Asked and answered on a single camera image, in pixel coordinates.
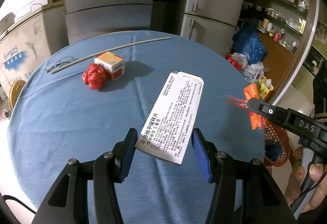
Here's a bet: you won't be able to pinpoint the white medicine box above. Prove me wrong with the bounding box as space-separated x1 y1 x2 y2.
135 71 204 165

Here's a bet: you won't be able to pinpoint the orange red medicine box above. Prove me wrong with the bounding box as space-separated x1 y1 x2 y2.
94 51 125 81

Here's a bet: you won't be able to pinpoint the orange red plastic wrapper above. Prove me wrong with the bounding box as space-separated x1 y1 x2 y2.
224 83 267 130

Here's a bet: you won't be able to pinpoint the red plastic trash basket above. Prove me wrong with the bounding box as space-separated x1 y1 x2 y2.
264 123 290 167

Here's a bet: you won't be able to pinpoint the person's right hand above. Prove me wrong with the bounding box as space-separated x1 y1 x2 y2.
284 146 327 214

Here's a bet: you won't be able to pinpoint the yellow shopping bag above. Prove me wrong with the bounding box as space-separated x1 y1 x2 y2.
257 76 274 101

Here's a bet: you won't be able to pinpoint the red gift bag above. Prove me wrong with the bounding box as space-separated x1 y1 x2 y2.
226 54 243 71

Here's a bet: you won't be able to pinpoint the blue plastic bag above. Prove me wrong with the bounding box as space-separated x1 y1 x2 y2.
232 28 267 64

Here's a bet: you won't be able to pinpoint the round wooden stool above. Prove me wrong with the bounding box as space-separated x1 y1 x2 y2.
8 80 26 111

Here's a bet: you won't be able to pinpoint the wooden shelf cabinet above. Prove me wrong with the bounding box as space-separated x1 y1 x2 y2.
240 0 319 104

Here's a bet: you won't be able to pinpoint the crumpled red plastic bag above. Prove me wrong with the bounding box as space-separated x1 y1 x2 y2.
82 63 106 90

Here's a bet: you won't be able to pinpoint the long grey stick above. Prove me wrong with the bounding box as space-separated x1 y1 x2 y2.
50 37 172 74

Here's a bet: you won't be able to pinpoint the white chest freezer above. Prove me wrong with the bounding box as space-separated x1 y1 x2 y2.
0 2 68 117

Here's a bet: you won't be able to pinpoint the wire frame eyeglasses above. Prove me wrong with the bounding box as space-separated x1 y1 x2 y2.
45 56 76 73

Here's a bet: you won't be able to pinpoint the silver refrigerator with handles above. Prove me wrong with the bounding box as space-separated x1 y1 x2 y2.
179 0 243 56

